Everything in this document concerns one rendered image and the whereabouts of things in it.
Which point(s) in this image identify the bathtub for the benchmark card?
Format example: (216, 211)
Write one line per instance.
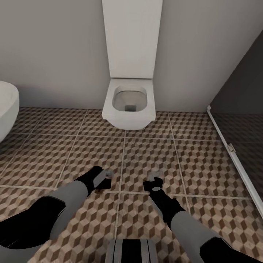
(9, 107)

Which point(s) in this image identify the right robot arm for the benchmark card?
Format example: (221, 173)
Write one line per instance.
(200, 243)

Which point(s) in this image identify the robot trunk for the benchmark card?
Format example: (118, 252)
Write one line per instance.
(131, 251)

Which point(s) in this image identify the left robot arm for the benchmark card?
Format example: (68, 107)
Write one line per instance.
(22, 235)

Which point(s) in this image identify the toilet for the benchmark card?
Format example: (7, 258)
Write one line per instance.
(132, 30)

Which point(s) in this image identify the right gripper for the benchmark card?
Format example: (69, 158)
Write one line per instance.
(147, 184)

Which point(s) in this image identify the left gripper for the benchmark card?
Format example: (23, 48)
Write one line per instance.
(106, 185)

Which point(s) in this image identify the door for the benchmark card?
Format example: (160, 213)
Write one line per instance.
(238, 112)

